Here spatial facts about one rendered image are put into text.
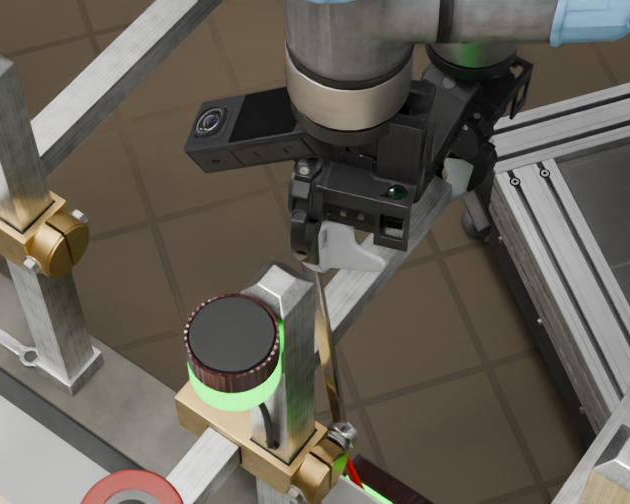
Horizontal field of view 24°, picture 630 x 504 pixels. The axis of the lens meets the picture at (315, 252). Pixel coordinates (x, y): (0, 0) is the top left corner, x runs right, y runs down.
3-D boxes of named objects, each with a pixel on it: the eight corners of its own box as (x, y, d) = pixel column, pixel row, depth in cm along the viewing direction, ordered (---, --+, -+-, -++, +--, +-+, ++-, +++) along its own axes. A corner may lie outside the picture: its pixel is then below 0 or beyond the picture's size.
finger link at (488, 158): (492, 189, 126) (502, 129, 119) (482, 201, 126) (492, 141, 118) (446, 163, 128) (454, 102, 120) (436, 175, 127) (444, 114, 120)
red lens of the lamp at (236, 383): (225, 294, 95) (223, 277, 93) (299, 342, 93) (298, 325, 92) (167, 360, 93) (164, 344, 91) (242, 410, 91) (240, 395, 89)
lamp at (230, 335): (240, 421, 111) (226, 277, 93) (299, 461, 110) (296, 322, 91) (193, 479, 109) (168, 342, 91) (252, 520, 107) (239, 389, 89)
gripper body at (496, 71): (528, 109, 125) (546, 16, 115) (474, 176, 122) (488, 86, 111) (453, 68, 128) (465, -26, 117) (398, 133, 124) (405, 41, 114)
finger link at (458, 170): (499, 179, 133) (510, 118, 125) (464, 223, 130) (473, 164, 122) (470, 163, 134) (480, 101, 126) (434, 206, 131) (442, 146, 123)
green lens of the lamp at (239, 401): (227, 313, 97) (225, 297, 95) (299, 360, 96) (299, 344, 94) (170, 378, 95) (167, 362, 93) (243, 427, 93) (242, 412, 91)
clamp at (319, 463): (215, 379, 121) (212, 351, 117) (348, 468, 117) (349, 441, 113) (173, 429, 119) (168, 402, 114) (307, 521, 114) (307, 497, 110)
